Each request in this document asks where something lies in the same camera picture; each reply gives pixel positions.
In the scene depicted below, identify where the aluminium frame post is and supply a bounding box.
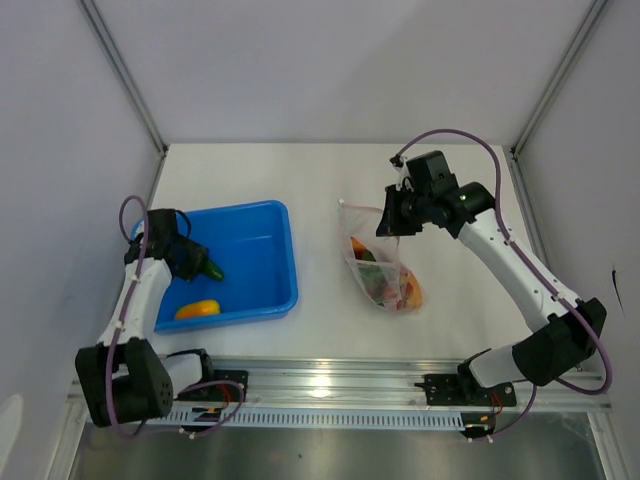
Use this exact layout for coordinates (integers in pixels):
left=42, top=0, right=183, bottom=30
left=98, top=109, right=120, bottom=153
left=510, top=0, right=612, bottom=160
left=76, top=0, right=168, bottom=155

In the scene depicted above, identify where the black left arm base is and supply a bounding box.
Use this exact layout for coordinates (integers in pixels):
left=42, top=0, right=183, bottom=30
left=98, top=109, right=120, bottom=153
left=177, top=369, right=249, bottom=403

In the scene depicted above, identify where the left aluminium frame post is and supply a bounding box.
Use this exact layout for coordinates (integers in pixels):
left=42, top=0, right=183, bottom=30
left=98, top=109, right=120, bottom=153
left=76, top=0, right=168, bottom=155

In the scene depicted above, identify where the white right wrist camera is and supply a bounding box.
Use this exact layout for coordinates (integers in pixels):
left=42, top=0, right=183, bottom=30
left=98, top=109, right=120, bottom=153
left=390, top=154, right=414, bottom=192

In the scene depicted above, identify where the red toy strawberry bunch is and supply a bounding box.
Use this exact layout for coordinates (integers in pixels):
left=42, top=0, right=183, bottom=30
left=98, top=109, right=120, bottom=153
left=354, top=249, right=424, bottom=312

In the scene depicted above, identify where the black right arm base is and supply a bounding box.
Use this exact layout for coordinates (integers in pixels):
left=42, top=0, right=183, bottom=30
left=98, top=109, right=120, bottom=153
left=414, top=373, right=517, bottom=407

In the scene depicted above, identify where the white slotted cable duct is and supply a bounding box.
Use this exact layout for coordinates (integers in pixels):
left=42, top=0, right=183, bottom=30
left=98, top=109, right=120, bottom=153
left=147, top=406, right=465, bottom=431

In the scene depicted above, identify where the blue plastic bin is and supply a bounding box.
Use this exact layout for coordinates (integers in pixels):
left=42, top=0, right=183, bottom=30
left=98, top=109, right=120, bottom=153
left=154, top=200, right=298, bottom=334

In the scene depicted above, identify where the clear zip top bag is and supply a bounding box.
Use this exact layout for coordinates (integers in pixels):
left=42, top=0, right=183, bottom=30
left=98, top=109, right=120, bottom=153
left=338, top=199, right=424, bottom=314

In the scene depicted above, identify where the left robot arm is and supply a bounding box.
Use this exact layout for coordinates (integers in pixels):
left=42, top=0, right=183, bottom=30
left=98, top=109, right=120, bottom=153
left=75, top=209, right=224, bottom=427

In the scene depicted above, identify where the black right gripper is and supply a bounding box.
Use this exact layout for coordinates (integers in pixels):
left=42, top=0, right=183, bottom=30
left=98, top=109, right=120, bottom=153
left=376, top=184, right=433, bottom=237

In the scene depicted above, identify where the right aluminium frame post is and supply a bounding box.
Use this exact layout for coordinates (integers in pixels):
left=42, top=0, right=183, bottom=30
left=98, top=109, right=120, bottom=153
left=510, top=0, right=612, bottom=160

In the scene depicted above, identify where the green toy cucumber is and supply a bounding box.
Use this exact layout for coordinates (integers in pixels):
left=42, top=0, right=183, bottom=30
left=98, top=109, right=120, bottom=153
left=200, top=259, right=224, bottom=282

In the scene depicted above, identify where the orange toy meat slice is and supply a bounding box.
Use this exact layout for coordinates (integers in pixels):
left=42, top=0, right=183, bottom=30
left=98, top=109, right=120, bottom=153
left=348, top=236, right=426, bottom=312

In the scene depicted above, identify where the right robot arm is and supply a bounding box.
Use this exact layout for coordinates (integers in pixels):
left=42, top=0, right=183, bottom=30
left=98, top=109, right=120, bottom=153
left=376, top=151, right=606, bottom=404

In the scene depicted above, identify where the yellow toy pepper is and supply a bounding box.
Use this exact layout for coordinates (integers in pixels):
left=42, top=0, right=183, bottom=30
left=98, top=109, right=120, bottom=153
left=174, top=299, right=221, bottom=321

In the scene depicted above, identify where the aluminium mounting rail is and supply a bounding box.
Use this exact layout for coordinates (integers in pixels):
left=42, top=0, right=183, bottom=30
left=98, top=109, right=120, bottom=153
left=210, top=357, right=612, bottom=413

